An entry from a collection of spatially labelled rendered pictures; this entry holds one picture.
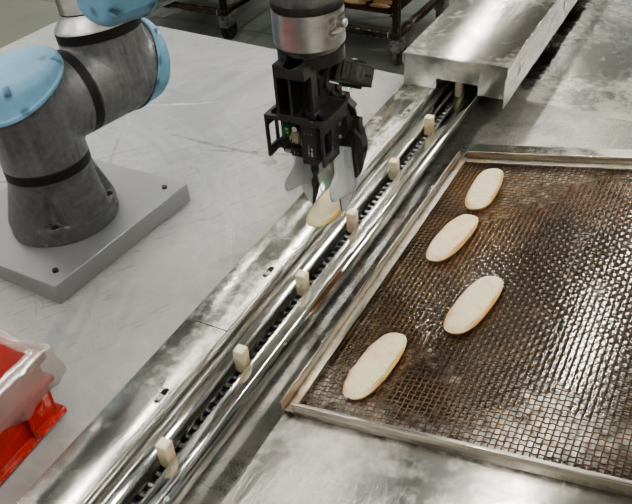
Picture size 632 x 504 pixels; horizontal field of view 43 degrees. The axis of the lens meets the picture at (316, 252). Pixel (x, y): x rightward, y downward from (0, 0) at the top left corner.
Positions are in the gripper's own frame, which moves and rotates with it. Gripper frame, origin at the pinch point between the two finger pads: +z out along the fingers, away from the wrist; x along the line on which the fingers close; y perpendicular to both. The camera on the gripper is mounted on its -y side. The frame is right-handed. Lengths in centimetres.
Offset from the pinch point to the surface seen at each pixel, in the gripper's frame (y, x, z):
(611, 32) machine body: -89, 17, 13
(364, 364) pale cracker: 21.3, 14.4, 3.2
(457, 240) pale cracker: -1.0, 15.9, 3.2
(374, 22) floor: -262, -115, 95
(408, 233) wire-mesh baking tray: -2.3, 9.2, 5.0
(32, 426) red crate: 38.5, -15.5, 8.7
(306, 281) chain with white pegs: 7.6, 0.1, 8.0
